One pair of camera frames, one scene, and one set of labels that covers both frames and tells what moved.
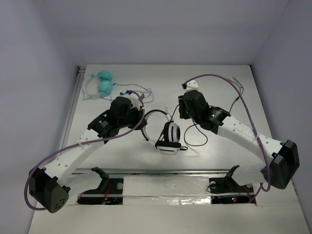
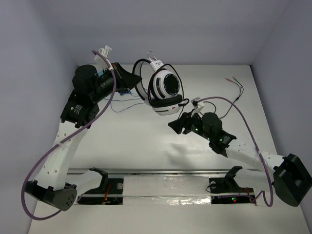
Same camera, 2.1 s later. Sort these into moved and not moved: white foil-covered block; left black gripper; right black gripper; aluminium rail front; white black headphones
Moved: left black gripper; white black headphones; right black gripper
Not moved: white foil-covered block; aluminium rail front
